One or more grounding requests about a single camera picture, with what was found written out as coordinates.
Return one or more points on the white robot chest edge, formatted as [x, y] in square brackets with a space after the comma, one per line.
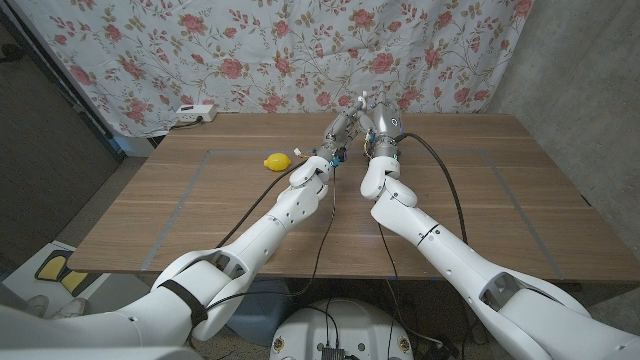
[100, 354]

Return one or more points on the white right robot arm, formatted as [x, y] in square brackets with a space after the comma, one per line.
[450, 255]

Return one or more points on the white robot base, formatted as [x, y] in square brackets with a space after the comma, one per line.
[345, 330]

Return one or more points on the black power adapter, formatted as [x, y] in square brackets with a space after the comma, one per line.
[440, 350]

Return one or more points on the floral print backdrop curtain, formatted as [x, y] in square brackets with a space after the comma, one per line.
[280, 55]

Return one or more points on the yellow toy lemon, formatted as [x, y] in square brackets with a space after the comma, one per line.
[277, 162]

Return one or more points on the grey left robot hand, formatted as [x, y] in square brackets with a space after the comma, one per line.
[342, 132]

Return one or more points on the white power strip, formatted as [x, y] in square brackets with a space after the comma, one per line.
[196, 113]

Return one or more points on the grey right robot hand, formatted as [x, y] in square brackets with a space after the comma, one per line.
[385, 125]

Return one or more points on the person in grey trousers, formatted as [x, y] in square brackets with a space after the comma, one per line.
[15, 300]

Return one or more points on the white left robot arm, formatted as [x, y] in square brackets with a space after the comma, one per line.
[270, 225]

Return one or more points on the yellow and black floor mat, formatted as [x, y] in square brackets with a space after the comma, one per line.
[52, 267]

